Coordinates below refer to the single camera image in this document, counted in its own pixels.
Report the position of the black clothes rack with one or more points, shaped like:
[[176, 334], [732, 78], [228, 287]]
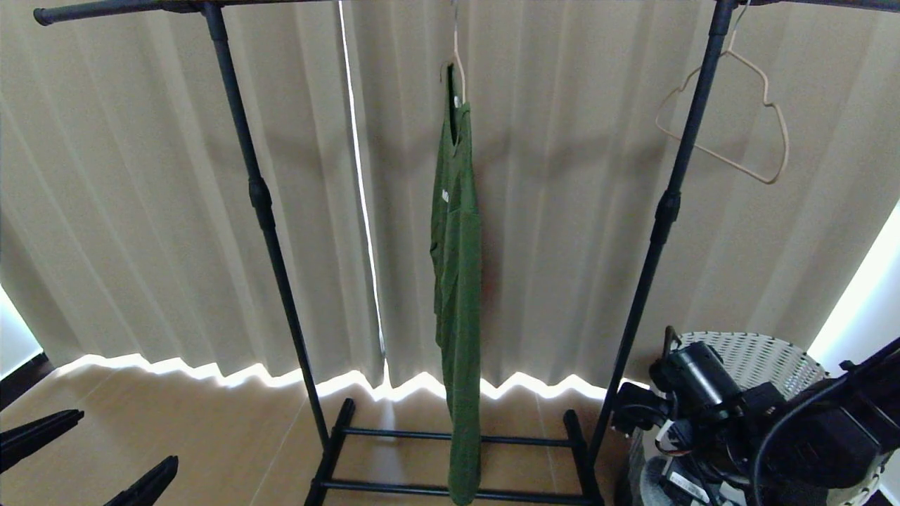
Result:
[[260, 197]]

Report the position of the pink clothes hanger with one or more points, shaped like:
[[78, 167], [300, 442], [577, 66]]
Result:
[[786, 151], [456, 49]]

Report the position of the green printed t-shirt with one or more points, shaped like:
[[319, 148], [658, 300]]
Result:
[[457, 281]]

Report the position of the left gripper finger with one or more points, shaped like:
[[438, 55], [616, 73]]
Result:
[[151, 485], [42, 436]]

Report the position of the beige curtain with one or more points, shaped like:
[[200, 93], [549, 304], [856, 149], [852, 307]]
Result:
[[126, 176]]

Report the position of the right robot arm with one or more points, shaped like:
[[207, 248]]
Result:
[[703, 379]]

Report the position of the white laundry basket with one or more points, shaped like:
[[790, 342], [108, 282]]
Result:
[[766, 358]]

